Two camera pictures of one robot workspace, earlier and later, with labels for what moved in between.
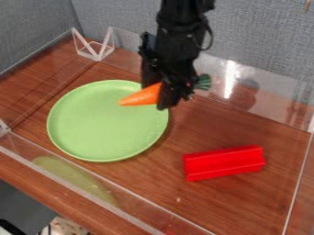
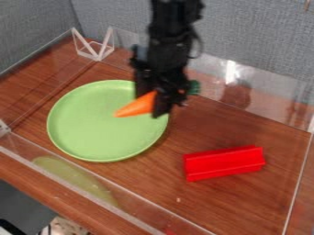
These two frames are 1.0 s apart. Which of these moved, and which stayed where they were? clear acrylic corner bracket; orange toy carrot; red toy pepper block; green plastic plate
Moved: orange toy carrot
Stayed: clear acrylic corner bracket; red toy pepper block; green plastic plate
